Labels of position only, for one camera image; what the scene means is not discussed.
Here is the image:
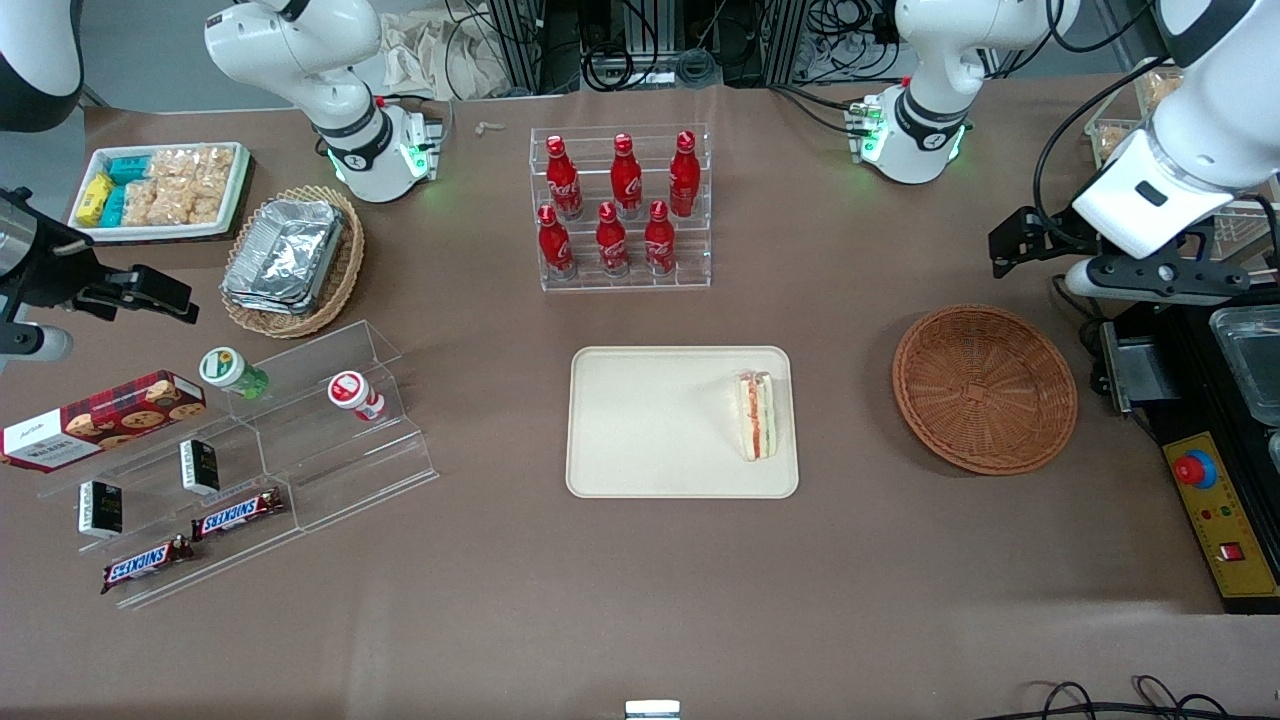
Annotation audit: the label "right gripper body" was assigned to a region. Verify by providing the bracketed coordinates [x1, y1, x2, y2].
[0, 188, 101, 321]

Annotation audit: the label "triangular sandwich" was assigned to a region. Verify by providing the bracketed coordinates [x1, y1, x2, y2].
[733, 370, 778, 462]

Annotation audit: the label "white rectangular snack tray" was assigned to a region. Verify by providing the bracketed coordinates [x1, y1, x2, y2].
[68, 142, 251, 243]

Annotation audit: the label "round brown wicker basket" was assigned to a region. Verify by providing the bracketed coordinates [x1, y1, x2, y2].
[892, 304, 1079, 476]

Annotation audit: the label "oval light wicker basket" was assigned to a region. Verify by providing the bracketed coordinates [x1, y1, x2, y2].
[220, 185, 366, 339]

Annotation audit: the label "cream plastic tray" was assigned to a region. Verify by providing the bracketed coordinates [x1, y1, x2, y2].
[566, 346, 800, 499]

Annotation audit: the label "yellow snack packet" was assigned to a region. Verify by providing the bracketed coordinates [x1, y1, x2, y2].
[75, 172, 114, 227]

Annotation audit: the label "clear bin of snacks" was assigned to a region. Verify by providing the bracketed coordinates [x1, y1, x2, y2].
[1085, 58, 1280, 246]

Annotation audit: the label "green lid yogurt cup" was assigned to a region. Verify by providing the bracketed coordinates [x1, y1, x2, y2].
[198, 346, 270, 401]

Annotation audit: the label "bag of rice crackers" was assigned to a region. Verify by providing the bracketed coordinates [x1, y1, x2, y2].
[120, 147, 236, 227]

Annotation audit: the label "clear plastic container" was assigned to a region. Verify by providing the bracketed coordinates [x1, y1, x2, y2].
[1208, 305, 1280, 426]

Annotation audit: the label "red tartan cookie box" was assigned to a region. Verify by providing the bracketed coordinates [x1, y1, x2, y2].
[0, 370, 208, 473]

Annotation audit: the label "stacked aluminium foil trays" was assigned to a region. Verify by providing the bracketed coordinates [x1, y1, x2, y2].
[222, 198, 346, 316]

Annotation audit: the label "small black chocolate box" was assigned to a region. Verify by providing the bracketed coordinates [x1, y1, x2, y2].
[78, 480, 124, 539]
[180, 438, 221, 496]

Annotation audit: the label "red lid yogurt cup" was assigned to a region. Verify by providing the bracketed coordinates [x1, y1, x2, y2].
[327, 370, 386, 423]

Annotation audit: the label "black yellow control box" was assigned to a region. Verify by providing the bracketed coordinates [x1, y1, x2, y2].
[1095, 295, 1280, 613]

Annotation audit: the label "Snickers chocolate bar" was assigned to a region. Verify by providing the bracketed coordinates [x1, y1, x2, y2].
[100, 536, 196, 595]
[190, 488, 287, 541]

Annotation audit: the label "clear acrylic stepped shelf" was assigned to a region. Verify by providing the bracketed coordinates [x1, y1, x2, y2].
[35, 320, 439, 611]

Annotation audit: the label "clear acrylic bottle rack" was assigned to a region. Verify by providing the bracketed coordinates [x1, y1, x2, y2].
[529, 123, 713, 293]

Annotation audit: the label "red cola bottle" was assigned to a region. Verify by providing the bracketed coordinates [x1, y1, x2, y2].
[545, 135, 583, 221]
[611, 132, 643, 219]
[644, 200, 677, 276]
[669, 130, 701, 218]
[596, 201, 630, 278]
[537, 204, 576, 281]

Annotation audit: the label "beige crumpled cloth bag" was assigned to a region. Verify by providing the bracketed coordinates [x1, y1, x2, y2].
[380, 10, 513, 101]

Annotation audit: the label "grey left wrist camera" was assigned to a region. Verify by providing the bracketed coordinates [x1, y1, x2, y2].
[1063, 258, 1107, 301]

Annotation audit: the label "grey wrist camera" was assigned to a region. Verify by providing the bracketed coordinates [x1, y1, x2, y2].
[1063, 258, 1107, 301]
[0, 322, 73, 376]

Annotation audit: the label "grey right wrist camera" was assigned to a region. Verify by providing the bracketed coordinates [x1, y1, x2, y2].
[0, 322, 73, 376]

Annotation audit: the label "grey metal bracket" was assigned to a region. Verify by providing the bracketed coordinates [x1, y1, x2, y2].
[1098, 320, 1167, 414]

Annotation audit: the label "black floor cables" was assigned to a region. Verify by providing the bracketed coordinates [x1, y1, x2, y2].
[985, 675, 1280, 720]

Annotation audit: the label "aluminium frame rack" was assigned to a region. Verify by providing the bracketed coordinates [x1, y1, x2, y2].
[488, 0, 801, 96]

